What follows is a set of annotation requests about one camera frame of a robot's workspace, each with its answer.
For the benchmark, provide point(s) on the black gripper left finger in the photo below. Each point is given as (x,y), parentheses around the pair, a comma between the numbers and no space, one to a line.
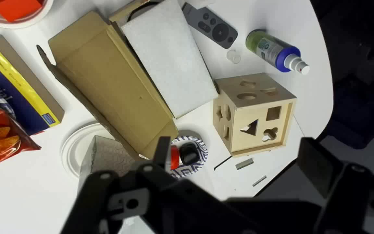
(110,203)

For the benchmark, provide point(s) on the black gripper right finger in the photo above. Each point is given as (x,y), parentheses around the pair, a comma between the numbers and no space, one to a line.
(357,199)

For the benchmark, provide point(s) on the white paper towel stack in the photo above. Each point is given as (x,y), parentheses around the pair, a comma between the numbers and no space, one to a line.
(170,60)

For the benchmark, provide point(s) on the white round plate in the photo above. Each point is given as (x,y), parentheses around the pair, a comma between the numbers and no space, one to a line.
(72,151)

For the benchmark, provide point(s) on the black round toy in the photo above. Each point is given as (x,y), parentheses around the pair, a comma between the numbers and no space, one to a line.
(189,154)

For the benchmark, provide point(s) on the small grey metal bar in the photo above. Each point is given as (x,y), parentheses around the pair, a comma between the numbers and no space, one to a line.
(245,163)
(259,181)

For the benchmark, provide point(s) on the black hex key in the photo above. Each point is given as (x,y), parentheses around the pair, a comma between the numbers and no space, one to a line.
(223,163)

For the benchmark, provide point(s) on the wooden shape sorter cube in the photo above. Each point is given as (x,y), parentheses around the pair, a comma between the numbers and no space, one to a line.
(253,117)

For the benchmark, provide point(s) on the green spray bottle blue label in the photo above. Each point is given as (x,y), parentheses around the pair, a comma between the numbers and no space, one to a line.
(273,50)

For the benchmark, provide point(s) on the clear bottle cap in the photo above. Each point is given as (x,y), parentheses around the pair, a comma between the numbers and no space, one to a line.
(235,56)

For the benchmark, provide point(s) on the white bowl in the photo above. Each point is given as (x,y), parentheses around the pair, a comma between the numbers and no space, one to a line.
(49,7)

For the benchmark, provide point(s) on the grey remote control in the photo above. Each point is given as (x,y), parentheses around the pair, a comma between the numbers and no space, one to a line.
(211,24)

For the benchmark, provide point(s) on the red toy block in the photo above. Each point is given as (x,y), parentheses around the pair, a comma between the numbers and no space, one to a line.
(16,8)

